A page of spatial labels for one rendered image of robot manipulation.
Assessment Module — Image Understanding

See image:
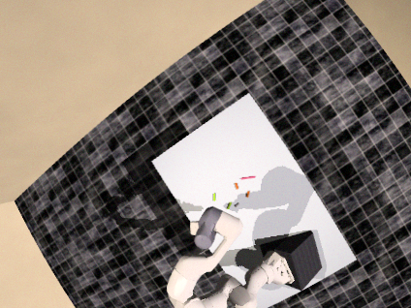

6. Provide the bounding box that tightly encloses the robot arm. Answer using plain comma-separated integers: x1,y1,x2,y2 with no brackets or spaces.
167,206,295,308

